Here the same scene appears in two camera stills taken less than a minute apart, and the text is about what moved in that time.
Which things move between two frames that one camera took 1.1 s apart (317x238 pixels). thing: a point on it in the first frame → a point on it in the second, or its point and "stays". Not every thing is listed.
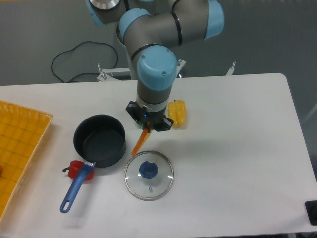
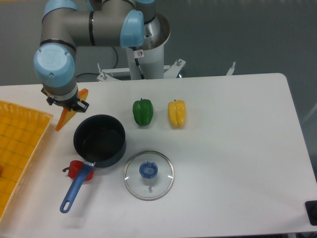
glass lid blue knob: [149, 175] stays
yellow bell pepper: [177, 111] stays
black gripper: [150, 120] → [74, 104]
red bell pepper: [74, 168] stays
